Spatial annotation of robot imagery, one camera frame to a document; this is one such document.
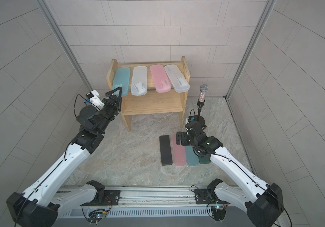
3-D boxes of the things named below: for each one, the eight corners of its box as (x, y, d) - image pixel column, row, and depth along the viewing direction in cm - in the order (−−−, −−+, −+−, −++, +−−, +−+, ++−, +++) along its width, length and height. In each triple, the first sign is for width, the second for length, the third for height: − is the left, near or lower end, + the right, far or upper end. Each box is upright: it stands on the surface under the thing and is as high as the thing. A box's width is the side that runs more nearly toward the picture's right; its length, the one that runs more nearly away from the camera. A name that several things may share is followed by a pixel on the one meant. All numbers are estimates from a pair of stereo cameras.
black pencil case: (161, 166, 84) (161, 164, 82) (159, 137, 96) (159, 135, 94) (172, 164, 84) (172, 163, 82) (169, 136, 96) (169, 134, 94)
